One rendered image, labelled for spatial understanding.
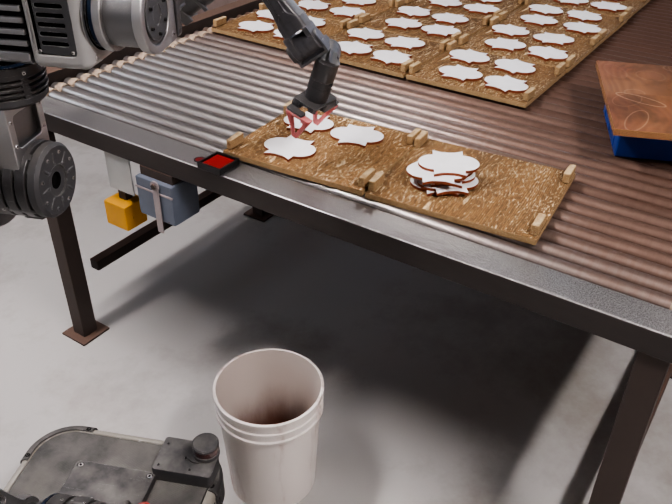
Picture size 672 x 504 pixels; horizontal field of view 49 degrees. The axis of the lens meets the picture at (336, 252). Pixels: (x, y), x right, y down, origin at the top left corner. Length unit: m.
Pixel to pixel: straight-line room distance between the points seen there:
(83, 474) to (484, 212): 1.20
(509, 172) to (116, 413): 1.47
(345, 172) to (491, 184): 0.35
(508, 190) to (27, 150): 1.05
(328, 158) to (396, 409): 0.96
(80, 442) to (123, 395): 0.48
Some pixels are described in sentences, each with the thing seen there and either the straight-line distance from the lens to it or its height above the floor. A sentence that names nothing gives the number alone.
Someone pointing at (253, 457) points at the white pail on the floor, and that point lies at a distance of 2.04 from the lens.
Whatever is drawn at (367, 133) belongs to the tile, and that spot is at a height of 0.94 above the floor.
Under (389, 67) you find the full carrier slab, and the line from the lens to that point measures 2.50.
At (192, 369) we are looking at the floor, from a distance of 2.65.
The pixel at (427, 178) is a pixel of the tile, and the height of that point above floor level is 0.98.
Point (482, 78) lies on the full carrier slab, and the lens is 2.46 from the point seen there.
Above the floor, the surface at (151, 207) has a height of 0.74.
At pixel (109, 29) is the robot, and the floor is 1.44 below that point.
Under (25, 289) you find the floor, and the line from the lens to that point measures 3.20.
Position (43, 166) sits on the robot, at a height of 1.18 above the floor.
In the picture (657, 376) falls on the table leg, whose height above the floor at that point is 0.81.
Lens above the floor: 1.79
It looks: 34 degrees down
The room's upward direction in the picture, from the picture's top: 1 degrees clockwise
